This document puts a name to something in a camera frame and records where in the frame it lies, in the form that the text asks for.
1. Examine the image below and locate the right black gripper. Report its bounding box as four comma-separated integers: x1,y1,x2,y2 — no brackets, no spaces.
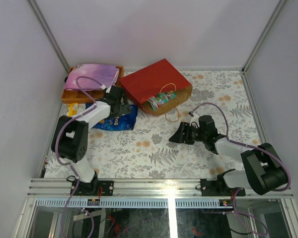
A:
168,122,207,145

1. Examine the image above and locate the blue Doritos chip bag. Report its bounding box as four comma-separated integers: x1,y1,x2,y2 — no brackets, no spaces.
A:
93,105,138,131

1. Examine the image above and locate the teal snack packet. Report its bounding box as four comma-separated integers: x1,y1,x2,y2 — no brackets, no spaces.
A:
148,91,176,111

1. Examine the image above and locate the red paper bag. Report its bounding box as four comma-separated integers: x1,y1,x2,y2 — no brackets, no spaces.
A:
119,59,193,117

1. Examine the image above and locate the yellow snack packet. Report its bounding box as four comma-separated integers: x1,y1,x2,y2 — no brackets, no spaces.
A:
67,103,79,117

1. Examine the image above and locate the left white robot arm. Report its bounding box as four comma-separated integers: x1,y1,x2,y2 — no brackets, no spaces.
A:
51,86,131,196

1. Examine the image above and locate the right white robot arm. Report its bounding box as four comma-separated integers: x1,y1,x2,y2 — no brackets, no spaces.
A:
169,115,290,196

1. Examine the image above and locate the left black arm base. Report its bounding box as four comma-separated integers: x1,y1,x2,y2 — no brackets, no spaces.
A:
74,180,114,197

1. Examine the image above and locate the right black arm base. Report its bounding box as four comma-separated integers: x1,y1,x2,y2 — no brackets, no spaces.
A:
195,179,238,197

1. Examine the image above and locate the purple star cloth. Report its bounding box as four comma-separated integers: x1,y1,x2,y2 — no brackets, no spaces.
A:
65,63,119,91

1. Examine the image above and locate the wooden compartment tray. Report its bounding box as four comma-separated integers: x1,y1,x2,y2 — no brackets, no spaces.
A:
61,66,124,104

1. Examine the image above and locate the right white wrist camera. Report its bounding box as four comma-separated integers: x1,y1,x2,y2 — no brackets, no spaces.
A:
189,112,200,128

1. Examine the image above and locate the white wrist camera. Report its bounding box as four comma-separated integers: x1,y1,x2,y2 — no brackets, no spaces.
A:
189,112,200,128
101,85,115,94

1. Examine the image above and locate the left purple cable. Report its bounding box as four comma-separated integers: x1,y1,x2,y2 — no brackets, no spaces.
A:
55,76,107,238

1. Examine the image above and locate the purple cable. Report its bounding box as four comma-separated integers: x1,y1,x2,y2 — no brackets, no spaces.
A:
55,76,107,238
188,102,293,235

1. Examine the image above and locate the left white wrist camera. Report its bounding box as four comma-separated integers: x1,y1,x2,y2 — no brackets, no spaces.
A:
101,85,115,94

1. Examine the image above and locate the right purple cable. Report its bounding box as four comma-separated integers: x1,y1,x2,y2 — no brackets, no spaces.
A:
188,102,293,235

